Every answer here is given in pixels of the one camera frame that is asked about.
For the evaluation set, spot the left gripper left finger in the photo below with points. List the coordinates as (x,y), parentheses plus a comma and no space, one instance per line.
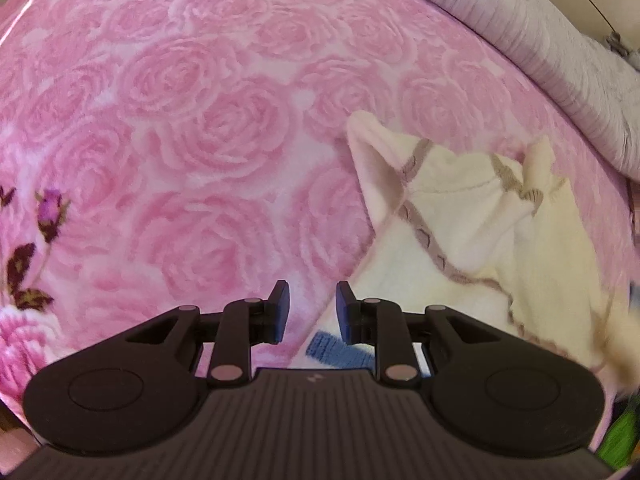
(242,325)

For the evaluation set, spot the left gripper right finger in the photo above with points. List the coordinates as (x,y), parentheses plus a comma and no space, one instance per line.
(386,328)

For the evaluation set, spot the cream striped knit sweater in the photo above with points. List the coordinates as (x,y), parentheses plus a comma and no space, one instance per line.
(497,239)

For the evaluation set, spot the pink rose bed blanket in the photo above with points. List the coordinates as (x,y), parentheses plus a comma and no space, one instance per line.
(163,152)

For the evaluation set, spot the green knit garment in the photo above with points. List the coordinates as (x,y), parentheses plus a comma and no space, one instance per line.
(620,445)

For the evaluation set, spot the lavender striped quilt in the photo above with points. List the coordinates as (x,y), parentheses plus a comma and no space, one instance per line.
(594,86)

